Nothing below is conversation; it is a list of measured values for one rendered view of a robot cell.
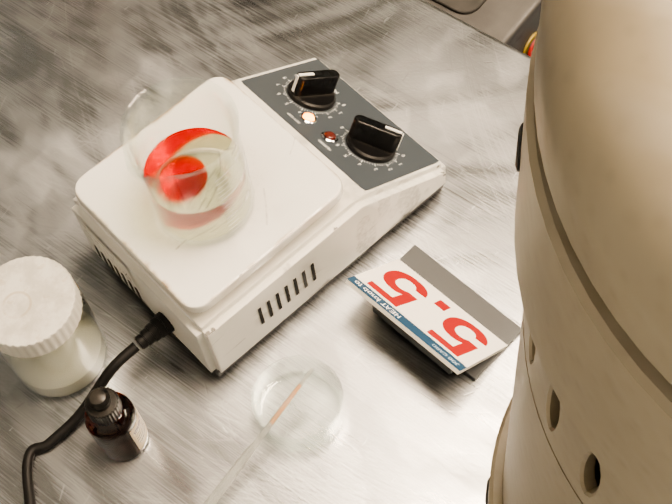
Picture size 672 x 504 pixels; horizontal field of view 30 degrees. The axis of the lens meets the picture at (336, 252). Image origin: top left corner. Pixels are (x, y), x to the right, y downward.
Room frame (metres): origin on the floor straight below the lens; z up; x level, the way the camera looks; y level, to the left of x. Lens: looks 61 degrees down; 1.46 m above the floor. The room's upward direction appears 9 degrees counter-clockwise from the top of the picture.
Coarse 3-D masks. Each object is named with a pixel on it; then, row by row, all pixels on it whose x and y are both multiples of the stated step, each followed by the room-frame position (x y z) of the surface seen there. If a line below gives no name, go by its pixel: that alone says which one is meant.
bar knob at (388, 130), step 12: (360, 120) 0.44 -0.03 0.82; (372, 120) 0.44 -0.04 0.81; (360, 132) 0.44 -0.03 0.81; (372, 132) 0.44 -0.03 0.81; (384, 132) 0.44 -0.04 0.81; (396, 132) 0.44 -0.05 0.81; (348, 144) 0.43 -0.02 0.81; (360, 144) 0.43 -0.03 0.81; (372, 144) 0.43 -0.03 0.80; (384, 144) 0.43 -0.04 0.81; (396, 144) 0.43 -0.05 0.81; (360, 156) 0.42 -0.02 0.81; (372, 156) 0.42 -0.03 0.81; (384, 156) 0.42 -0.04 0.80
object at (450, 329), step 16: (384, 272) 0.36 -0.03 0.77; (400, 272) 0.36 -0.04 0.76; (384, 288) 0.35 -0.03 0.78; (400, 288) 0.35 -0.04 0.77; (416, 288) 0.35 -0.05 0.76; (400, 304) 0.33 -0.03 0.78; (416, 304) 0.33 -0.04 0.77; (432, 304) 0.34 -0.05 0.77; (448, 304) 0.34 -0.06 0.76; (416, 320) 0.32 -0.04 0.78; (432, 320) 0.32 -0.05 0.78; (448, 320) 0.32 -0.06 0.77; (464, 320) 0.32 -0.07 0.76; (432, 336) 0.31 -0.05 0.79; (448, 336) 0.31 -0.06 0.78; (464, 336) 0.31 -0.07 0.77; (480, 336) 0.31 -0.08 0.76; (464, 352) 0.30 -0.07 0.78; (480, 352) 0.30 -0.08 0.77
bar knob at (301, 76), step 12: (300, 72) 0.49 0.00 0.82; (312, 72) 0.49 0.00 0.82; (324, 72) 0.49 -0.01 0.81; (336, 72) 0.49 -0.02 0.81; (300, 84) 0.48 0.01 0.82; (312, 84) 0.48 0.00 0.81; (324, 84) 0.48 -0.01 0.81; (336, 84) 0.49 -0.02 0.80; (300, 96) 0.48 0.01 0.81; (312, 96) 0.48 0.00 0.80; (324, 96) 0.48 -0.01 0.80; (312, 108) 0.47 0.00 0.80; (324, 108) 0.47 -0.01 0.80
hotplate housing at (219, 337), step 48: (384, 192) 0.40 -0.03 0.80; (432, 192) 0.42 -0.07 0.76; (96, 240) 0.40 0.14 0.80; (336, 240) 0.37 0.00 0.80; (144, 288) 0.36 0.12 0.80; (240, 288) 0.34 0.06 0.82; (288, 288) 0.35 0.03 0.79; (144, 336) 0.34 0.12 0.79; (192, 336) 0.32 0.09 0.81; (240, 336) 0.33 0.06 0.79
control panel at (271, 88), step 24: (288, 72) 0.51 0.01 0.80; (264, 96) 0.48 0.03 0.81; (288, 96) 0.48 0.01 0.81; (336, 96) 0.48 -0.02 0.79; (360, 96) 0.49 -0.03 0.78; (288, 120) 0.45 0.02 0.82; (336, 120) 0.46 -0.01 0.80; (384, 120) 0.46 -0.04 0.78; (312, 144) 0.43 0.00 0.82; (336, 144) 0.43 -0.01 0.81; (408, 144) 0.44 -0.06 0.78; (360, 168) 0.41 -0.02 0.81; (384, 168) 0.42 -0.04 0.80; (408, 168) 0.42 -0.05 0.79
